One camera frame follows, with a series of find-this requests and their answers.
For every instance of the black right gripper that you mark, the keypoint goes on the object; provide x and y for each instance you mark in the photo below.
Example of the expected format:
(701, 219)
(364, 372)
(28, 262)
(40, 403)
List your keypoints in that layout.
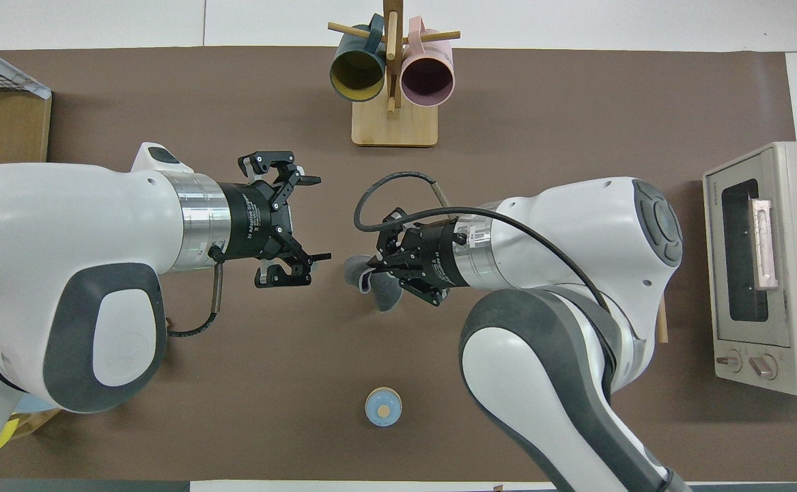
(432, 256)

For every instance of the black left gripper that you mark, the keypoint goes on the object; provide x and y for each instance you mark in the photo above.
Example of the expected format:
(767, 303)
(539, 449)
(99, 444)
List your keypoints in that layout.
(255, 219)

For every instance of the purple and grey towel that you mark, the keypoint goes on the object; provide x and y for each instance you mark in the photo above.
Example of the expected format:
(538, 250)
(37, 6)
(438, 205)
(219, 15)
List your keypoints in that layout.
(384, 290)

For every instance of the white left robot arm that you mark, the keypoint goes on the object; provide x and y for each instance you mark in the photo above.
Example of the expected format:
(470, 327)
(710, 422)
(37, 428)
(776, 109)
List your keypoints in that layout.
(63, 225)

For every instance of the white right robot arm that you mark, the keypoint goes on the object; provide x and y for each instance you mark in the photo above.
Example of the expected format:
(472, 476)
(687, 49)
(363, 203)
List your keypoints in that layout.
(576, 232)

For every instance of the white towel rack wooden bars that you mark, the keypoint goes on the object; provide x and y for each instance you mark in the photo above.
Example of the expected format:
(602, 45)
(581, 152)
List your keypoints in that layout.
(662, 321)

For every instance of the wooden plate rack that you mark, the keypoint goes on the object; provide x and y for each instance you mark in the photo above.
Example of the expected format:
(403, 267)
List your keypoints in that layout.
(33, 422)

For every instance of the wooden mug tree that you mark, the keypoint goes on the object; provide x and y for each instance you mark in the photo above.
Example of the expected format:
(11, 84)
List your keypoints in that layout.
(395, 126)

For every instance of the brown table mat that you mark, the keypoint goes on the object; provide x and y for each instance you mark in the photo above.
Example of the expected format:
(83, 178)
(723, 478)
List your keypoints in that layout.
(302, 376)

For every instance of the dark teal mug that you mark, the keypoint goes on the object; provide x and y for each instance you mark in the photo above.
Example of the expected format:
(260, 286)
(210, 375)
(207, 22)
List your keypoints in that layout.
(350, 48)

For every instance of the pink mug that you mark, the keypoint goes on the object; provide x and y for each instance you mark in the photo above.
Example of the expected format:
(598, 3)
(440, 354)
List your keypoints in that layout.
(439, 51)

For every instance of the wooden shelf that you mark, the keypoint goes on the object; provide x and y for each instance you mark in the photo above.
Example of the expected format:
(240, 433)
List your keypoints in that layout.
(12, 126)

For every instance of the white marbled paper sheet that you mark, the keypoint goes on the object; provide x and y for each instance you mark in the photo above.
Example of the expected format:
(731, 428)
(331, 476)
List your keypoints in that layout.
(9, 72)

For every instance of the yellow plate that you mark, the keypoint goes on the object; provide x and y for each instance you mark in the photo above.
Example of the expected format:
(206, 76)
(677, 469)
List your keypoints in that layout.
(5, 434)

